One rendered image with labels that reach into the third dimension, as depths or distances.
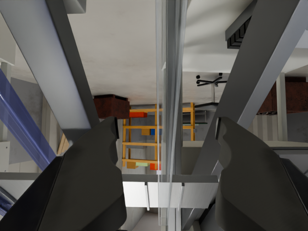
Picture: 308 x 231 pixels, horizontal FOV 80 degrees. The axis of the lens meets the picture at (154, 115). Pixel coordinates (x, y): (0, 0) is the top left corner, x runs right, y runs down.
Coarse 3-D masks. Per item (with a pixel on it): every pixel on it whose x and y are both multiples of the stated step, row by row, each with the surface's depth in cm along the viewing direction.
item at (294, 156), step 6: (276, 150) 32; (282, 150) 32; (288, 150) 32; (294, 150) 32; (300, 150) 33; (306, 150) 33; (282, 156) 32; (288, 156) 32; (294, 156) 32; (300, 156) 32; (306, 156) 32; (294, 162) 34; (300, 162) 34; (306, 162) 34; (300, 168) 35; (306, 168) 35; (306, 174) 37; (216, 192) 40; (198, 216) 48
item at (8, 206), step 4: (0, 200) 24; (4, 200) 25; (0, 204) 24; (4, 204) 25; (8, 204) 26; (0, 208) 24; (4, 208) 25; (8, 208) 26; (0, 212) 25; (4, 212) 25
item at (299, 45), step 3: (306, 30) 18; (303, 33) 18; (306, 33) 18; (303, 36) 18; (306, 36) 18; (300, 39) 18; (303, 39) 18; (306, 39) 18; (300, 42) 19; (303, 42) 19; (306, 42) 19; (297, 45) 19; (300, 45) 19; (303, 45) 19; (306, 45) 19; (306, 48) 19
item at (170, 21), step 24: (168, 0) 8; (168, 24) 8; (168, 48) 9; (168, 72) 10; (168, 96) 11; (168, 120) 13; (168, 144) 14; (168, 168) 17; (168, 192) 20; (168, 216) 24
